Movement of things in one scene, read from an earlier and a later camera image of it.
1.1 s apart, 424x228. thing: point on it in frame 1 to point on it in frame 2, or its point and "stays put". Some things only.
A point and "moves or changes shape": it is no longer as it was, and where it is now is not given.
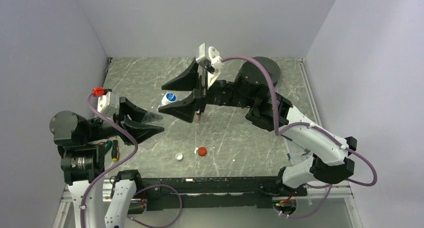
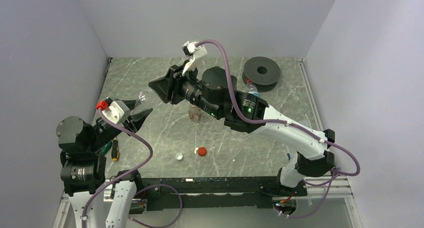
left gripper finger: x=140 y=133 to x=138 y=119
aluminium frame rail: x=328 y=192 stays put
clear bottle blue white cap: x=168 y=97 moves or changes shape
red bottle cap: x=202 y=151 stays put
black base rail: x=219 y=193 stays put
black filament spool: x=256 y=74 stays put
